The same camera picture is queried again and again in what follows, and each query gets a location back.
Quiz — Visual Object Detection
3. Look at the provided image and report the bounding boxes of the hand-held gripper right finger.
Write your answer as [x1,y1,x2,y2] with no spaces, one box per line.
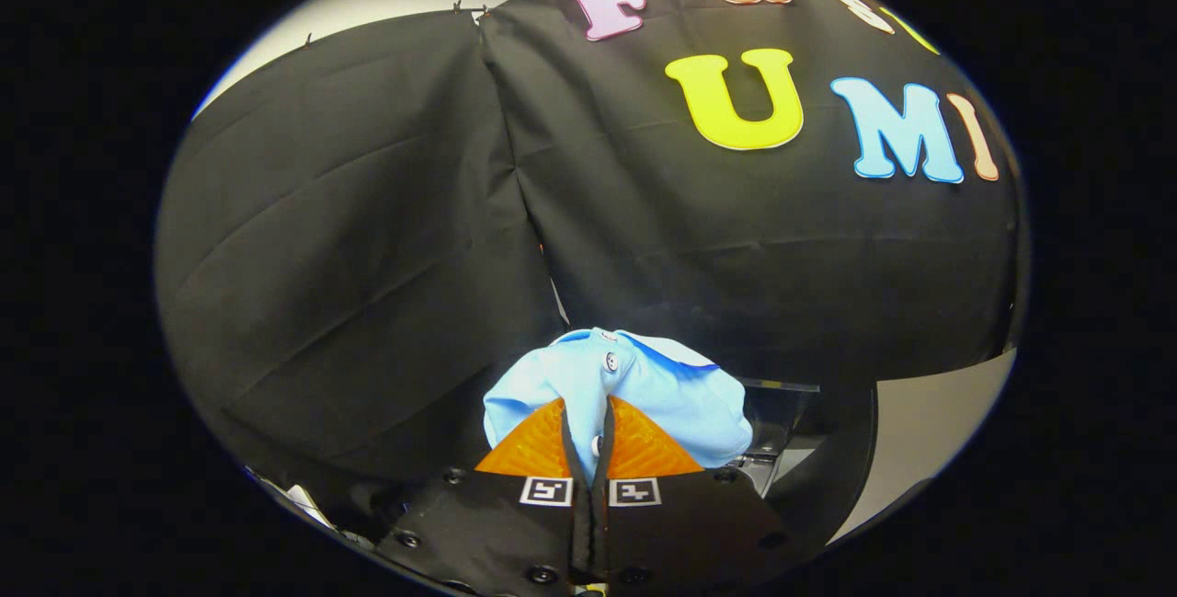
[590,395,801,594]

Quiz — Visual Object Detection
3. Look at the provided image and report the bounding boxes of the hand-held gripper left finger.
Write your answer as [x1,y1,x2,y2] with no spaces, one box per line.
[372,397,591,597]

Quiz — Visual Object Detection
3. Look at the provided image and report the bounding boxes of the grey top-load washing machine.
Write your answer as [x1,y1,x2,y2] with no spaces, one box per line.
[734,436,821,499]

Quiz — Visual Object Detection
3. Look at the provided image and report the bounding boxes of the light blue polo shirt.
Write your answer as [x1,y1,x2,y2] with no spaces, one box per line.
[483,327,755,474]

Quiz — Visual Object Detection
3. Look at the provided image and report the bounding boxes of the grey cabinet with dark top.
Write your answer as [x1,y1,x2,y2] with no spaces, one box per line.
[782,349,1020,545]

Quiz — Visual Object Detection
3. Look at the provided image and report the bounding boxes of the black backdrop cloth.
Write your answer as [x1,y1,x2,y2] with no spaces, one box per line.
[154,0,1026,524]

